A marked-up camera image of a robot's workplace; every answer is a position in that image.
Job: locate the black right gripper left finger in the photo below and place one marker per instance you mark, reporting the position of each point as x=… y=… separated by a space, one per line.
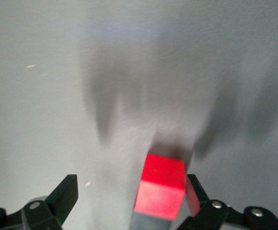
x=57 y=201

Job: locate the red cube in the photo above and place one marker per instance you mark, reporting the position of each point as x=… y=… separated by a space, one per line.
x=162 y=189

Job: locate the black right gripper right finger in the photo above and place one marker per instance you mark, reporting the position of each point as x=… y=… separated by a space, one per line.
x=215 y=213

